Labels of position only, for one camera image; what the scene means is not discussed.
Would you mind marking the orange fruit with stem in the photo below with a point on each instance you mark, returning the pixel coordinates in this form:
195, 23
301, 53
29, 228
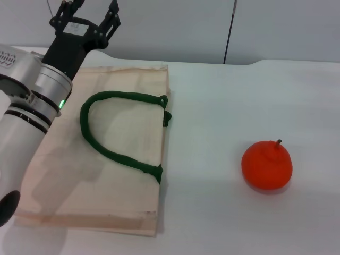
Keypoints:
265, 167

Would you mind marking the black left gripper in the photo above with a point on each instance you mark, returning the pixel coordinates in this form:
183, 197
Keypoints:
69, 47

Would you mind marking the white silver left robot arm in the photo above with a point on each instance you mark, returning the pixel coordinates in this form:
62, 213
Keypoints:
21, 127

